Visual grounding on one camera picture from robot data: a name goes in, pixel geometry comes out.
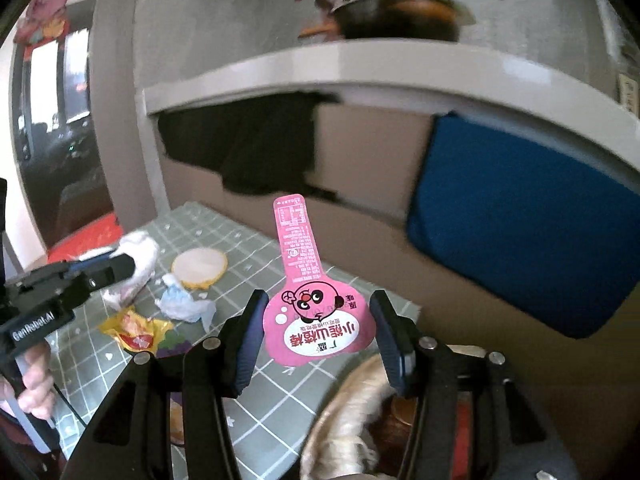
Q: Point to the red floor mat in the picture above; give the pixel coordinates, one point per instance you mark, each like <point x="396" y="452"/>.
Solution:
<point x="85" y="240"/>

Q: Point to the yellow foil wrapper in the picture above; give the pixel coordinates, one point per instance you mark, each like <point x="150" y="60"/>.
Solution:
<point x="135" y="332"/>

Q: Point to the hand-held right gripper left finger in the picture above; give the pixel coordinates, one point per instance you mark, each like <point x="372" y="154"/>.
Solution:
<point x="245" y="355"/>

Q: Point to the red cartoon door decoration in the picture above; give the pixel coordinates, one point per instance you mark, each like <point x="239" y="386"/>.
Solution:
<point x="47" y="5"/>

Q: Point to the purple printed wrapper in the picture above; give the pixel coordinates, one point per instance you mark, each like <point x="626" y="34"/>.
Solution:
<point x="175" y="346"/>

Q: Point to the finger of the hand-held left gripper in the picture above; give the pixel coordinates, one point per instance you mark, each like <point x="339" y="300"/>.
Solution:
<point x="115" y="271"/>
<point x="90" y="261"/>

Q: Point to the pink lollipop-shaped wrapper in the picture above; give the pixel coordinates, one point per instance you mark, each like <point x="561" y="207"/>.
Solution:
<point x="320" y="320"/>

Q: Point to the brown cardboard panel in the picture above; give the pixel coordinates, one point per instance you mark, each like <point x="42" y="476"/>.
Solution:
<point x="370" y="130"/>

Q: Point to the blue towel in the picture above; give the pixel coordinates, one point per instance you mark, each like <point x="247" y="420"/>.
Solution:
<point x="525" y="240"/>

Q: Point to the bin with yellowish bag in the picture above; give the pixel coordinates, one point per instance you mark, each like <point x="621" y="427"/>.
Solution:
<point x="340" y="420"/>

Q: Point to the white kitchen counter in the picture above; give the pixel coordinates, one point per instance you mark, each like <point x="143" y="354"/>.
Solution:
<point x="350" y="65"/>

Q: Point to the person's left hand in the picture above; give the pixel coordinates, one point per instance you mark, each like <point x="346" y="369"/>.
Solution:
<point x="37" y="385"/>

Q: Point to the white tissue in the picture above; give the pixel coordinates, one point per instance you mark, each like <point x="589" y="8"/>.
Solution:
<point x="142" y="255"/>

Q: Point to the black cloth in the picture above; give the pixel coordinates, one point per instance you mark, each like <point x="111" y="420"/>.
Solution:
<point x="250" y="145"/>

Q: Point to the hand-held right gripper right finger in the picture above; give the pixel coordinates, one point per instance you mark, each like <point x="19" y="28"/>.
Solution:
<point x="395" y="360"/>

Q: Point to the green checked tablecloth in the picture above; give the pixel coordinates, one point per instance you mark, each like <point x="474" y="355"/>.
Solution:
<point x="240" y="260"/>

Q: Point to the round yellow-rimmed lid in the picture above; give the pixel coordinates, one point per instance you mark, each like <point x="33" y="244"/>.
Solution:
<point x="200" y="267"/>

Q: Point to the blue-white crumpled tissue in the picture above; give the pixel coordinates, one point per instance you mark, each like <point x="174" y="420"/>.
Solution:
<point x="182" y="305"/>

